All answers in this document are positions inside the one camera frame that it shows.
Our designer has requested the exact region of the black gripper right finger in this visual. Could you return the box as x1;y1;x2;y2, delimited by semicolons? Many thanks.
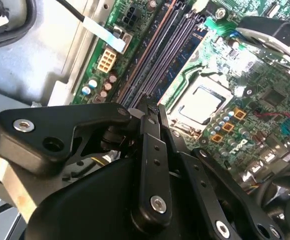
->
157;103;285;240

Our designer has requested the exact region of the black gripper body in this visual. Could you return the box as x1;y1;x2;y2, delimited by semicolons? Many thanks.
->
24;158;210;240

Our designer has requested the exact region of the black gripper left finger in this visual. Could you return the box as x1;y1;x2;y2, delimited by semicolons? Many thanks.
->
0;98;173;233

